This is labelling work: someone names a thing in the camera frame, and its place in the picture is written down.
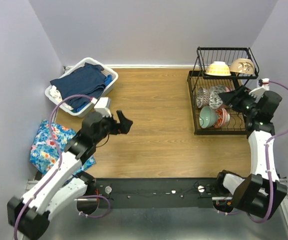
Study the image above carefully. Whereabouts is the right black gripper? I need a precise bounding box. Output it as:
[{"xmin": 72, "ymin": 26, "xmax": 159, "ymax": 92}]
[{"xmin": 219, "ymin": 84, "xmax": 259, "ymax": 117}]

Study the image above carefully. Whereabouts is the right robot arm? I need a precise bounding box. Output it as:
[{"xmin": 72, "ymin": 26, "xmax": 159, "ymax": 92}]
[{"xmin": 214, "ymin": 85, "xmax": 287, "ymax": 223}]

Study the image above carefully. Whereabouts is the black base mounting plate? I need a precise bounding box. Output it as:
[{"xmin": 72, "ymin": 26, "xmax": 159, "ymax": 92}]
[{"xmin": 77, "ymin": 177, "xmax": 233, "ymax": 213}]

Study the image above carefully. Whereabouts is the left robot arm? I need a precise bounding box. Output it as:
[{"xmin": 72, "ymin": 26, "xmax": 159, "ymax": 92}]
[{"xmin": 7, "ymin": 110, "xmax": 133, "ymax": 240}]

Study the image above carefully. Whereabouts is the grey paisley pattern bowl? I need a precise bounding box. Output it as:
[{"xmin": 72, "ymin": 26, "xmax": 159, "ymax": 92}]
[{"xmin": 209, "ymin": 84, "xmax": 231, "ymax": 110}]

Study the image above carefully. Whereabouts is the black two-tier dish rack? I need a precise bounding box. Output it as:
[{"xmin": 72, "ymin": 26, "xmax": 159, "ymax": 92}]
[{"xmin": 187, "ymin": 46, "xmax": 259, "ymax": 135}]

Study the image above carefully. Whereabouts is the yellow patterned bowl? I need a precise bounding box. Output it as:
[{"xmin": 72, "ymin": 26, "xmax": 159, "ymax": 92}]
[{"xmin": 206, "ymin": 61, "xmax": 231, "ymax": 77}]

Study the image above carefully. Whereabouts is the blue floral fabric bag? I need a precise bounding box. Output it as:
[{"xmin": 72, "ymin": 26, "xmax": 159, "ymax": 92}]
[{"xmin": 29, "ymin": 119, "xmax": 97, "ymax": 179}]

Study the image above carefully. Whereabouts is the dark blue folded garment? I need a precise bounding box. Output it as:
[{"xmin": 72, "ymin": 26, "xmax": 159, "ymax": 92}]
[{"xmin": 50, "ymin": 63, "xmax": 106, "ymax": 99}]

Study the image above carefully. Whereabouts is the white crumpled cloth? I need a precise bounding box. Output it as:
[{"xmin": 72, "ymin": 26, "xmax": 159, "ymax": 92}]
[{"xmin": 49, "ymin": 85, "xmax": 73, "ymax": 111}]

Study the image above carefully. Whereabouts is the celadon green bowl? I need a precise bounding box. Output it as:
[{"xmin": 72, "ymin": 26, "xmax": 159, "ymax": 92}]
[{"xmin": 199, "ymin": 106, "xmax": 218, "ymax": 129}]

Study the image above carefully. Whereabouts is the white plastic laundry basket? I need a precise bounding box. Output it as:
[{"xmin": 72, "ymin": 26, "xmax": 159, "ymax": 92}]
[{"xmin": 44, "ymin": 57, "xmax": 118, "ymax": 104}]

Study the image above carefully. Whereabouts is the brown lattice pattern bowl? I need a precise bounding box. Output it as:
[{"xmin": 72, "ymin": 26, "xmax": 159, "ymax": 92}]
[{"xmin": 196, "ymin": 87, "xmax": 210, "ymax": 109}]

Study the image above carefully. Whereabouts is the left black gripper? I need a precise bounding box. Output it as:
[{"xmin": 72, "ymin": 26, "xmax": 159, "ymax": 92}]
[{"xmin": 93, "ymin": 110, "xmax": 133, "ymax": 145}]

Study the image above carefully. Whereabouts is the aluminium frame rail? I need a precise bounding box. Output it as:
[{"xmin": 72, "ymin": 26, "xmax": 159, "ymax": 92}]
[{"xmin": 12, "ymin": 178, "xmax": 288, "ymax": 240}]

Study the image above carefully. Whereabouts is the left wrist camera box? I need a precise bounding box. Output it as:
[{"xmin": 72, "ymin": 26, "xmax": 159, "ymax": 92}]
[{"xmin": 91, "ymin": 97, "xmax": 112, "ymax": 117}]

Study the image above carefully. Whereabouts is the beige bowl brown leaf pattern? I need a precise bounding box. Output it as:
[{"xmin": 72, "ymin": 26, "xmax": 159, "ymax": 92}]
[{"xmin": 230, "ymin": 58, "xmax": 255, "ymax": 75}]

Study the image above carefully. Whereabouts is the orange floral pattern bowl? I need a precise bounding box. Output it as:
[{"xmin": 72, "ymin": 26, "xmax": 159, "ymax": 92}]
[{"xmin": 213, "ymin": 108, "xmax": 230, "ymax": 129}]

